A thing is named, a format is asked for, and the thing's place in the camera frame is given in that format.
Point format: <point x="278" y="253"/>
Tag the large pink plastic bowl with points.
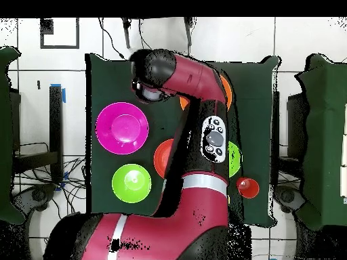
<point x="122" y="128"/>

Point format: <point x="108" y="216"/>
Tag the large orange plastic bowl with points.
<point x="227" y="89"/>

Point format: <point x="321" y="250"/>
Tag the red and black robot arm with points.
<point x="162" y="235"/>

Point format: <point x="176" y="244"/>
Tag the dark green table cloth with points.
<point x="113" y="81"/>

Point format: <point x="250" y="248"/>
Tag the black tripod leg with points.
<point x="126" y="35"/>
<point x="189" y="32"/>

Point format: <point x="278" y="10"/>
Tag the blue tape strip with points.
<point x="63" y="96"/>

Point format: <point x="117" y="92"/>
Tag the red-orange plastic bowl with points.
<point x="162" y="158"/>

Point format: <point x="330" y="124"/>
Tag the black metal stand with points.
<point x="295" y="122"/>
<point x="55" y="122"/>

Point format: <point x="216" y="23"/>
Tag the green plastic bowl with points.
<point x="234" y="159"/>
<point x="131" y="183"/>

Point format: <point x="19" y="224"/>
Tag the neighbouring green table cloth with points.
<point x="5" y="135"/>
<point x="325" y="108"/>

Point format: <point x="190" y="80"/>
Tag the orange-red plastic cup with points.
<point x="250" y="189"/>

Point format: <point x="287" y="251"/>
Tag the black square floor frame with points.
<point x="46" y="27"/>

